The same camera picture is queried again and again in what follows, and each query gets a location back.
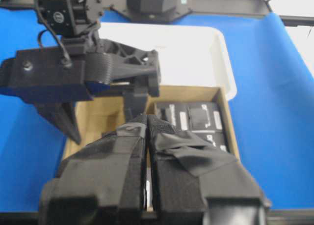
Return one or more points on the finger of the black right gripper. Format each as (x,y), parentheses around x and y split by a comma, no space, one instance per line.
(135,101)
(63,117)

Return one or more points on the white plastic bin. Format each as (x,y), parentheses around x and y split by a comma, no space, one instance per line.
(188,55)

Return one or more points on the open cardboard box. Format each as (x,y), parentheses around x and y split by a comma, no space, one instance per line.
(106,113)

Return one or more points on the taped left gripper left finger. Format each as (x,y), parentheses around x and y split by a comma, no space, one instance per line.
(102,184)

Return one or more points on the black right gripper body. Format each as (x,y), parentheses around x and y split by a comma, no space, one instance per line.
(38,76)

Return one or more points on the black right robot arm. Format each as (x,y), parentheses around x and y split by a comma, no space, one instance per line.
(74,25)

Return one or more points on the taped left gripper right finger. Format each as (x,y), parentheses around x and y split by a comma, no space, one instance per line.
(195,183)

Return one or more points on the blue table cloth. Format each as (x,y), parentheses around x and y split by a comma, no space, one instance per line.
(272,113)

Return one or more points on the black Dynamixel box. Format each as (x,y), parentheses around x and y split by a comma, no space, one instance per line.
(218,139)
(193,116)

